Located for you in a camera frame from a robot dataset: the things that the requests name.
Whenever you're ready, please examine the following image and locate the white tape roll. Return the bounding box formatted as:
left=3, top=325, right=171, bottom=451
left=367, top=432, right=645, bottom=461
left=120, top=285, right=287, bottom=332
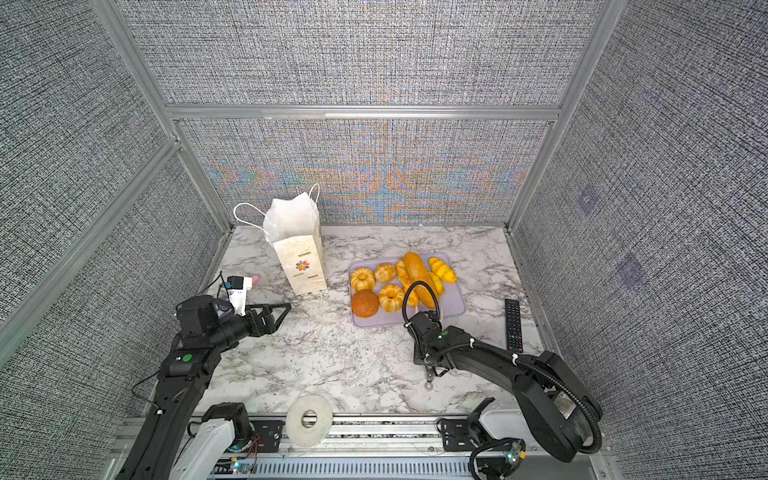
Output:
left=285, top=395, right=333, bottom=448

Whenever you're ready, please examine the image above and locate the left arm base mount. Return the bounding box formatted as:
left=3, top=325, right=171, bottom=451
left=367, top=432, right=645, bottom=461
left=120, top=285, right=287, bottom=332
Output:
left=199, top=402, right=285, bottom=455

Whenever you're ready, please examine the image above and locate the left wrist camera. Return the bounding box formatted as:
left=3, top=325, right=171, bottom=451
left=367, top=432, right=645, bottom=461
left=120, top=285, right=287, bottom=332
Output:
left=224, top=274, right=254, bottom=317

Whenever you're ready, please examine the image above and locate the yellow ridged fake loaf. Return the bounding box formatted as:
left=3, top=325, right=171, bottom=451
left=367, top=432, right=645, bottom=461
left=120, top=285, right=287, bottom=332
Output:
left=428, top=257, right=458, bottom=284

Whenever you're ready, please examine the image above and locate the long orange fake baguette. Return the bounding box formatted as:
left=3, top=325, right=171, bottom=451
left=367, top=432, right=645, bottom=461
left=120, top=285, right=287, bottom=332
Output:
left=396, top=259, right=419, bottom=308

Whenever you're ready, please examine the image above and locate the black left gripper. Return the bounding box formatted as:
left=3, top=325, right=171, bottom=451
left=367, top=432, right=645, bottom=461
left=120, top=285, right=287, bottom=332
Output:
left=211, top=302, right=291, bottom=352

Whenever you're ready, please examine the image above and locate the yellow bundt fake bread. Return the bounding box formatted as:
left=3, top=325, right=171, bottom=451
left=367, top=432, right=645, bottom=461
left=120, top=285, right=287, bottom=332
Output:
left=350, top=268, right=377, bottom=293

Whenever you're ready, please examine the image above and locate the black remote control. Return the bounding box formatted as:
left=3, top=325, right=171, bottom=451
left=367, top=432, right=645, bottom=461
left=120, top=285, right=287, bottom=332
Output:
left=504, top=299, right=524, bottom=353

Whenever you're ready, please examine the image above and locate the purple toy garden fork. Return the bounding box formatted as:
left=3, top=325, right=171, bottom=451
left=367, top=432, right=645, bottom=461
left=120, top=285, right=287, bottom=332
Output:
left=215, top=274, right=263, bottom=313

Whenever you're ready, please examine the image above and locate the orange brown fake bread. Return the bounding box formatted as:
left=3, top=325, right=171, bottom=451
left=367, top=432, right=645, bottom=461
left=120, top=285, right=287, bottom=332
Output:
left=350, top=289, right=379, bottom=318

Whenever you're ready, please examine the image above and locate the aluminium front rail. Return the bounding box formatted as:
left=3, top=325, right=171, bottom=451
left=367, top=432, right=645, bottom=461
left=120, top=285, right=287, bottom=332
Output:
left=97, top=414, right=628, bottom=479

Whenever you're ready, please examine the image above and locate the large golden fake loaf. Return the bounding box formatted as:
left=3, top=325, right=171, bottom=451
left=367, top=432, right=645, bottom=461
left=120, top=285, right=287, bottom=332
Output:
left=403, top=252, right=437, bottom=310

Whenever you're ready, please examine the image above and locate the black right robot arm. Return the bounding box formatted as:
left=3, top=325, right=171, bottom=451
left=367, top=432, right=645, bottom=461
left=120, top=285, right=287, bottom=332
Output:
left=404, top=312, right=603, bottom=462

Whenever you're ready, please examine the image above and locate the pale yellow fake bun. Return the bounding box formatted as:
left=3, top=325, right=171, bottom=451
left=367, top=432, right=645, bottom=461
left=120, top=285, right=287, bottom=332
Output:
left=374, top=263, right=397, bottom=284

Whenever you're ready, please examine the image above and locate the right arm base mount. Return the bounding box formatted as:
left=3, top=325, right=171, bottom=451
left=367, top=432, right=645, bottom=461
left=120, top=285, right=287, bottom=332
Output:
left=436, top=397, right=526, bottom=480

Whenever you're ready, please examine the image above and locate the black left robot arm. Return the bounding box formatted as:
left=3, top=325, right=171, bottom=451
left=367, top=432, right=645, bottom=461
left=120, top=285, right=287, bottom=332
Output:
left=117, top=295, right=292, bottom=479

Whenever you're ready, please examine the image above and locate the white printed paper bag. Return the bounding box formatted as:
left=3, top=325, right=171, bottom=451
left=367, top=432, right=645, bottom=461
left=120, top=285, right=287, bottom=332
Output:
left=232, top=183, right=328, bottom=295

